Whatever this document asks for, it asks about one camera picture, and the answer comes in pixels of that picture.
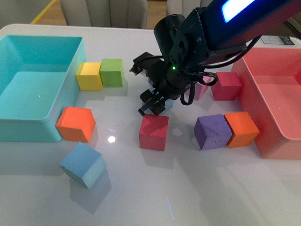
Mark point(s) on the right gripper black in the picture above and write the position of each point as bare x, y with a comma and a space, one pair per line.
172, 83

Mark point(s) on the blue foam cube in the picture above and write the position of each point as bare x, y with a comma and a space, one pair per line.
168, 105
83, 164

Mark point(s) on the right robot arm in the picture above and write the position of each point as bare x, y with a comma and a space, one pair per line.
209, 37

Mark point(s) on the near red foam cube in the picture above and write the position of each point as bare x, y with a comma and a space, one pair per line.
153, 132

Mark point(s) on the red foam cube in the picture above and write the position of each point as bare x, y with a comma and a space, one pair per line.
227, 87
153, 132

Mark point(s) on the green foam cube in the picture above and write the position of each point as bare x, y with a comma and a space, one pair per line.
112, 72

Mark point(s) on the pink foam cube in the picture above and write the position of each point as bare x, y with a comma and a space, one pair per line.
200, 90

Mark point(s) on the near purple foam cube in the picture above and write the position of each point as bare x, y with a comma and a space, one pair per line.
212, 132

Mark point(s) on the yellow foam cube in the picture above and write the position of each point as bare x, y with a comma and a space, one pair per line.
88, 76

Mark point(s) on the left orange foam cube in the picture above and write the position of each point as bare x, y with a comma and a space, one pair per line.
76, 124

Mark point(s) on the orange foam cube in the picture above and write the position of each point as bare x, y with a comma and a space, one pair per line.
243, 129
76, 124

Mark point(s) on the far red foam cube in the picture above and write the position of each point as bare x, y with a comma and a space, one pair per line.
227, 87

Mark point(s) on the left grey chair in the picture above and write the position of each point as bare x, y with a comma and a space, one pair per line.
106, 13

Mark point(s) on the grey chair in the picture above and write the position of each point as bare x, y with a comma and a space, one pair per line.
106, 13
183, 7

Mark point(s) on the right orange foam cube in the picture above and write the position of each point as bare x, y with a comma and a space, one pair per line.
243, 129

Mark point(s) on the right grey chair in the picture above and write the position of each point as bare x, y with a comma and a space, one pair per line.
183, 7

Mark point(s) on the teal plastic bin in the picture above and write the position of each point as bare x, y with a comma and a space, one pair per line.
37, 81

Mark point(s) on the pink plastic bin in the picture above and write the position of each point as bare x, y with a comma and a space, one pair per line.
271, 94

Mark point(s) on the table label sticker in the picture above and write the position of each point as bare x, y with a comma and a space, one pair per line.
277, 40

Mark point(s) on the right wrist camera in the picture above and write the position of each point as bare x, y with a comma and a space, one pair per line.
148, 64

